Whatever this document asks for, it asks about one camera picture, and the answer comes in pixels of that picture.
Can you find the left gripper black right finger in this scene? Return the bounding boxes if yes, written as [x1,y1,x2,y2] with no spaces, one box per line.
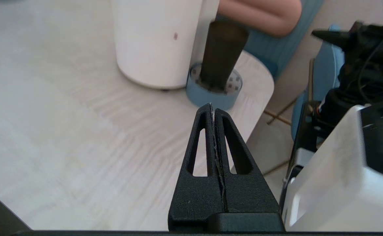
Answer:
[214,108,282,213]

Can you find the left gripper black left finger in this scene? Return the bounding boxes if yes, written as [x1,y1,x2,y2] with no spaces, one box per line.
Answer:
[168,103,226,230]

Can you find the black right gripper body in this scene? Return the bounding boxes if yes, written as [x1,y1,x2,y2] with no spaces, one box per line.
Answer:
[351,21,383,66]

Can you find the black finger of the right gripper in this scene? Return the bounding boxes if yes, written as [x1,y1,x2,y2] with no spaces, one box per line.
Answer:
[311,29,354,49]

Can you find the black tapered cup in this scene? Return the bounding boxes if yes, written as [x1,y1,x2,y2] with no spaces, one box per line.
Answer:
[200,21,249,92]

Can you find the light blue chair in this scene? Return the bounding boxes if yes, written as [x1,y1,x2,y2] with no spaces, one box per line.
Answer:
[264,25,346,176]

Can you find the pink bolster cushion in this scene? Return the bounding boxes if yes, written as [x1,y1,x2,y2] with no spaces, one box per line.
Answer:
[218,0,303,37]

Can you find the large grey perforated drip tray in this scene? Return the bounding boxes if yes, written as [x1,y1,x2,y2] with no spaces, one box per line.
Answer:
[185,62,243,111]

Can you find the large dark tea dispenser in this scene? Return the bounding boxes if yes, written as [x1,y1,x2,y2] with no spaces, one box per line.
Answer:
[111,0,220,90]

